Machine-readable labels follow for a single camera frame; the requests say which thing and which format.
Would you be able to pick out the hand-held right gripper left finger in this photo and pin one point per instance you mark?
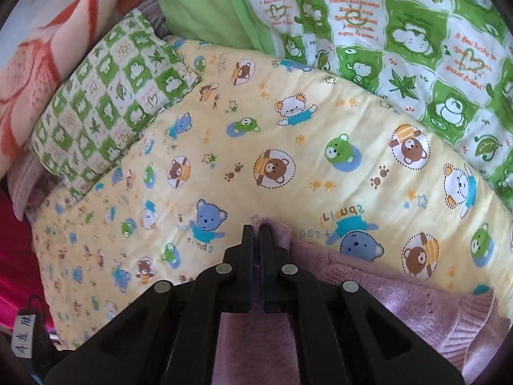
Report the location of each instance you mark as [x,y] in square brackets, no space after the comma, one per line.
[246,256]

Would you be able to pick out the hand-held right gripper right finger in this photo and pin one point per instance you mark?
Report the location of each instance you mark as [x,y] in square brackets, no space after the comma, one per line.
[267,256]

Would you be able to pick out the pink knitted sweater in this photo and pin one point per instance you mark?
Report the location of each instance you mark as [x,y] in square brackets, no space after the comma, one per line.
[380,300]

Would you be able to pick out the red cloth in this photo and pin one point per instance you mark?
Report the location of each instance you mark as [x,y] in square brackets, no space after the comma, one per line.
[16,256]

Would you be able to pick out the yellow bear print quilt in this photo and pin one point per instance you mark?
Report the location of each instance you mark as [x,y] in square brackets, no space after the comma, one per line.
[300,160]

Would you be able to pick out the pinkish grey striped cloth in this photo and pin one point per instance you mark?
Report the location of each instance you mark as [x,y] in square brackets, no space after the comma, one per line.
[28,184]

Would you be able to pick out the green checked pillow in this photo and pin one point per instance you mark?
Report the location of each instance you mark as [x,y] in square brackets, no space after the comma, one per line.
[104,104]

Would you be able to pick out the green and white printed quilt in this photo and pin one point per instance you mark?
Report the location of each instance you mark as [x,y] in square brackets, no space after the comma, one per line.
[400,40]

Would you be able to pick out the plain green blanket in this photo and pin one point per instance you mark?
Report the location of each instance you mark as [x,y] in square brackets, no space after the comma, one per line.
[192,4]

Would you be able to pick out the orange and pink blanket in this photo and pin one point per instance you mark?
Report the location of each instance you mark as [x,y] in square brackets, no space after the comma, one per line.
[40,68]

